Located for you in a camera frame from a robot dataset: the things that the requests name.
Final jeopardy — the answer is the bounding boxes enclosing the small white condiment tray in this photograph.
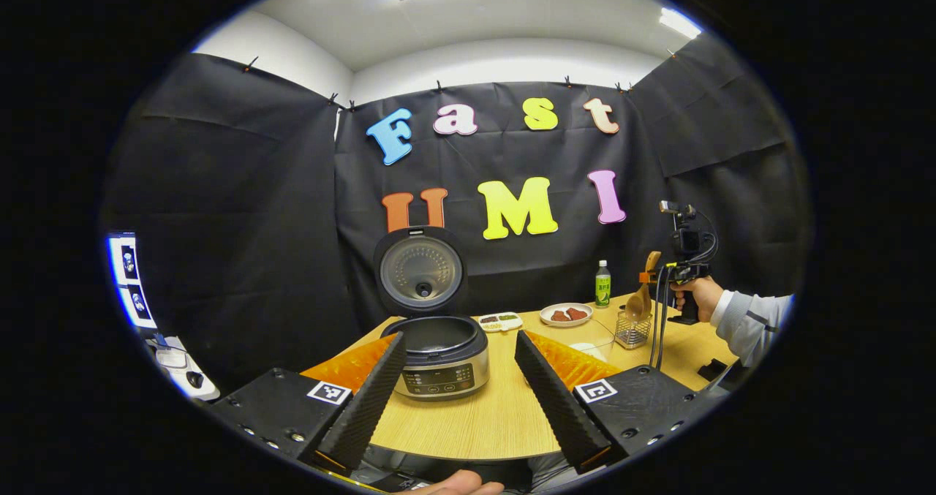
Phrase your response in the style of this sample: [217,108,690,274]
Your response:
[478,311,524,333]

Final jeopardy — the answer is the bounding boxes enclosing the clear container of rice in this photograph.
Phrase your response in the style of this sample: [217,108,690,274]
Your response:
[563,318,617,363]

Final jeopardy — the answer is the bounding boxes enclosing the white side table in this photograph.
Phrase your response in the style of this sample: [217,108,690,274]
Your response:
[143,333,220,402]

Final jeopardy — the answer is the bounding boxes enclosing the black and silver rice cooker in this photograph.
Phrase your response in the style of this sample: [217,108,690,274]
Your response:
[374,226,490,401]

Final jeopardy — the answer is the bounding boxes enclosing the black backdrop cloth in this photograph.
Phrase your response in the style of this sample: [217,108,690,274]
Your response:
[102,34,809,393]

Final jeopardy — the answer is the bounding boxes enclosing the wire mesh chopstick holder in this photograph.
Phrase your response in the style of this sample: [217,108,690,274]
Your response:
[615,310,652,349]

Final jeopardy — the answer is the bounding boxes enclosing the wooden spoon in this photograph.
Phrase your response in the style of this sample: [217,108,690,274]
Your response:
[625,251,663,322]

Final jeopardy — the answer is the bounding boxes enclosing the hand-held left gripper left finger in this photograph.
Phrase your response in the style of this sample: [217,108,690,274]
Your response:
[208,331,408,475]

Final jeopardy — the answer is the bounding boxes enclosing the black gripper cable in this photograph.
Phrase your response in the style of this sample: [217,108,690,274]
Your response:
[649,265,670,370]

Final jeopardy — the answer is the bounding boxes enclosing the white round plate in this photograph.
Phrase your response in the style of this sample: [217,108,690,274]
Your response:
[540,303,593,327]

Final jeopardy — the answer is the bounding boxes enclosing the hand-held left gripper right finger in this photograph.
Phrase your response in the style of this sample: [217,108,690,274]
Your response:
[514,329,726,476]

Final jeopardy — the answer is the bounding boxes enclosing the computer monitor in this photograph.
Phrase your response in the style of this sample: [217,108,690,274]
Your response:
[107,233,158,330]

